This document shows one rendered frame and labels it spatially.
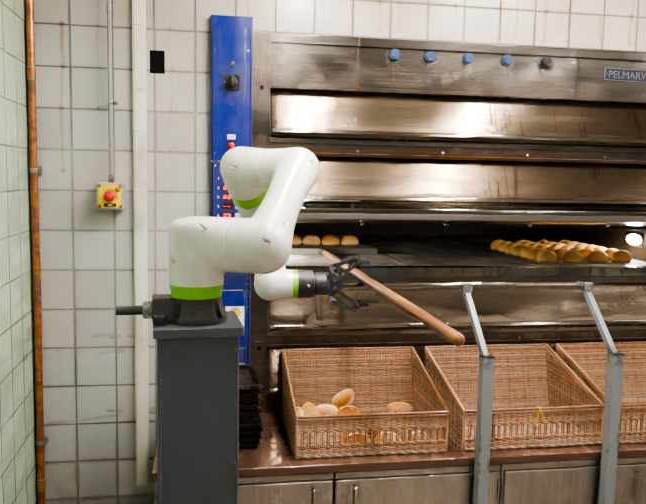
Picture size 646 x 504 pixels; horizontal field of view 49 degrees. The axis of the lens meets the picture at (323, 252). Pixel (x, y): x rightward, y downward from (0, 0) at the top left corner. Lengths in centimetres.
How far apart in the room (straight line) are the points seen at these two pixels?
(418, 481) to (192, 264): 130
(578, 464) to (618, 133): 139
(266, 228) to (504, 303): 171
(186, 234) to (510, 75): 184
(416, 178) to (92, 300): 138
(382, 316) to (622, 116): 135
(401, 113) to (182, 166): 90
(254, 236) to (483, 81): 169
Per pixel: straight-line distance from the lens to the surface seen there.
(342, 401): 286
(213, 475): 177
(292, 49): 290
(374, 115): 291
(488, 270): 308
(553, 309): 323
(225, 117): 280
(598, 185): 328
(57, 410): 302
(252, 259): 162
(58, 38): 291
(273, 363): 295
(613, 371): 271
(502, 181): 308
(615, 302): 338
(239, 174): 200
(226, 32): 284
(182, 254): 166
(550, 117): 319
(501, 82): 311
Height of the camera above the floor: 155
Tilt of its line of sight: 6 degrees down
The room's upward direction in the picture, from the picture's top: 1 degrees clockwise
